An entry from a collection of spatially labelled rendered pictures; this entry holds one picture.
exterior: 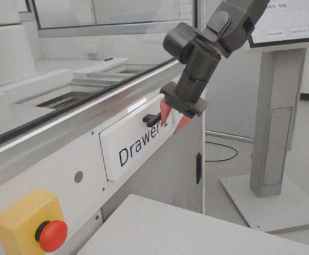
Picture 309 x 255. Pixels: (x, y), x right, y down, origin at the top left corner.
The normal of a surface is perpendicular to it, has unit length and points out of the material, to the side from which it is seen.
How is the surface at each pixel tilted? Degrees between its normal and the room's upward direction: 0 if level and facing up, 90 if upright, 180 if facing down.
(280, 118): 90
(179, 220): 0
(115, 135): 90
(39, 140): 90
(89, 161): 90
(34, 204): 0
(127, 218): 0
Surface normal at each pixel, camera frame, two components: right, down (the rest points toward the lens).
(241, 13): -0.55, -0.15
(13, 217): -0.07, -0.91
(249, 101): -0.54, 0.38
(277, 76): 0.15, 0.40
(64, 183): 0.88, 0.13
